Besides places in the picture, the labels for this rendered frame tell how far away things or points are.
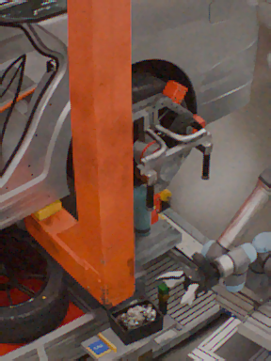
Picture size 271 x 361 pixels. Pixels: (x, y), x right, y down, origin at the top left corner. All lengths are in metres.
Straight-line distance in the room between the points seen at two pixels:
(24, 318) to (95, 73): 1.30
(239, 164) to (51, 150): 1.90
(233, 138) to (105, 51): 2.75
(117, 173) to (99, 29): 0.64
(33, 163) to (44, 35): 0.64
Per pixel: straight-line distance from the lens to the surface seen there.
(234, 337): 3.38
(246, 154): 4.81
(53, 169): 3.16
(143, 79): 3.32
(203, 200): 4.41
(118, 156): 2.57
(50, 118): 3.04
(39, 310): 3.15
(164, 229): 3.88
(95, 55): 2.27
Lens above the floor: 2.91
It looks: 40 degrees down
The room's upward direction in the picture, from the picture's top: 1 degrees counter-clockwise
